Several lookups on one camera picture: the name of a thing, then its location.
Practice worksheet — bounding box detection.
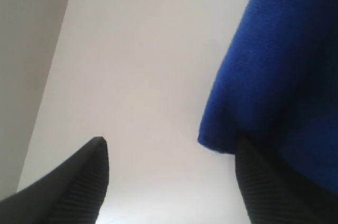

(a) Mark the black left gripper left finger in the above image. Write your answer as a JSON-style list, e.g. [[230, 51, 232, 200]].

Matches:
[[1, 137, 109, 224]]

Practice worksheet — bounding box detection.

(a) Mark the beige partition panel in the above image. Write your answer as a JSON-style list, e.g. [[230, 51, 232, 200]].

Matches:
[[1, 0, 68, 198]]

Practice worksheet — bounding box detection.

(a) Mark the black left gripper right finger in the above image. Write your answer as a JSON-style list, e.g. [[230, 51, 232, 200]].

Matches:
[[235, 137, 337, 223]]

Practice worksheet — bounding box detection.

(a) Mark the blue microfibre towel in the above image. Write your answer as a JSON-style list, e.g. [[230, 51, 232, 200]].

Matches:
[[198, 0, 337, 209]]

